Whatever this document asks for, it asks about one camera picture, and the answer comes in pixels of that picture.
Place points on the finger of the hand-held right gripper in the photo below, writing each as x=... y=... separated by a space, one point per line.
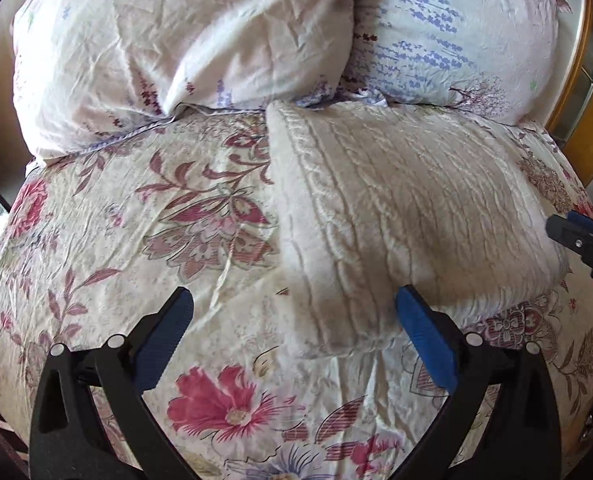
x=571 y=237
x=589 y=224

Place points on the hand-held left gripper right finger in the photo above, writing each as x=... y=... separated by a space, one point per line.
x=426 y=340

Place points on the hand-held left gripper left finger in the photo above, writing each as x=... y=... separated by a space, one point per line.
x=161 y=340

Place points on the floral bed sheet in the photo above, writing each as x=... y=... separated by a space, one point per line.
x=126 y=260

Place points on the lavender print pillow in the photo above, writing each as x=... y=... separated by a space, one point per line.
x=451 y=35

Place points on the pale pink pillow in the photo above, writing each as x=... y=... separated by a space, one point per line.
x=176 y=35

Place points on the orange wooden frame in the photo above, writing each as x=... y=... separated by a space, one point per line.
x=574 y=75

